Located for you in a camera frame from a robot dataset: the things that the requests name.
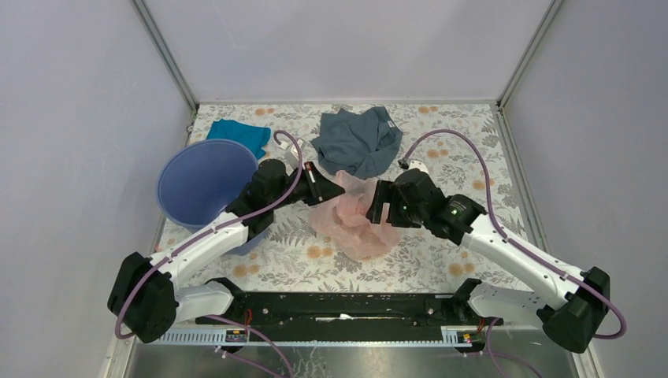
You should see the white slotted cable duct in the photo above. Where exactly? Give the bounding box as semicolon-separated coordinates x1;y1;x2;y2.
154;324;474;348

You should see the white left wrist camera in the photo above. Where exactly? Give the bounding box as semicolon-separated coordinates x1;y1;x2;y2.
280;139;306;170

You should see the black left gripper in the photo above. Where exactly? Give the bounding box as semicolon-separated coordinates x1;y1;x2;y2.
269;161;345;211

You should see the teal cloth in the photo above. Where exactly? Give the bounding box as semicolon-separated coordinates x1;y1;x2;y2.
206;120;272;160

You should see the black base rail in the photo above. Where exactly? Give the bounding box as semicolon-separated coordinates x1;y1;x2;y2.
196;291;492;333

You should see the blue plastic trash bin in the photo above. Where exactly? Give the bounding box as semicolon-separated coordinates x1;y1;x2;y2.
156;139;258;233

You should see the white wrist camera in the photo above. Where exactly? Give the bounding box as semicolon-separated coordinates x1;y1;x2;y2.
280;139;306;170
398;158;429;174

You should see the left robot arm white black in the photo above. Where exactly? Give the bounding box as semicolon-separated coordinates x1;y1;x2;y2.
107;159;345;343

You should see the pink plastic trash bag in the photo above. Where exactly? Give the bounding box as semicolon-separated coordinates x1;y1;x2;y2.
309;170;401;261

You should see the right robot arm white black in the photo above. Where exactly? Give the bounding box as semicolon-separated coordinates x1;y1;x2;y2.
366;169;610;354

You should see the floral tablecloth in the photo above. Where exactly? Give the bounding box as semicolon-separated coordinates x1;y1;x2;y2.
189;104;525;293

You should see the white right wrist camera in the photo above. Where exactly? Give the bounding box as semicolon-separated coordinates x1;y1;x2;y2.
398;158;429;174

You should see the grey-blue shirt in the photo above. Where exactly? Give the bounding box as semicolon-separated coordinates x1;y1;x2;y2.
311;106;403;180

